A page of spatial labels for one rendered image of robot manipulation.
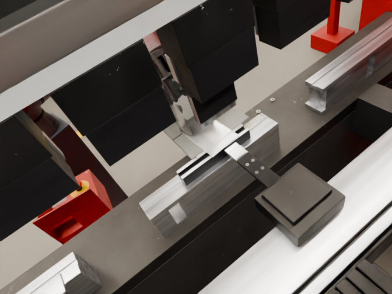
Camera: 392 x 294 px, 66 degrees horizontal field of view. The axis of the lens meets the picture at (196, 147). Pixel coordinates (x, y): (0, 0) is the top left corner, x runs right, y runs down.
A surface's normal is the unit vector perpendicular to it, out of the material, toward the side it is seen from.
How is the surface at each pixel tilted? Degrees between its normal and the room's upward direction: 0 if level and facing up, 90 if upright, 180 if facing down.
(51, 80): 90
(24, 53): 90
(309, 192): 0
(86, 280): 90
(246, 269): 0
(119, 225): 0
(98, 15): 90
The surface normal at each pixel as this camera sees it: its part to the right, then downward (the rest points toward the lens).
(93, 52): 0.55, 0.51
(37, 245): -0.26, -0.64
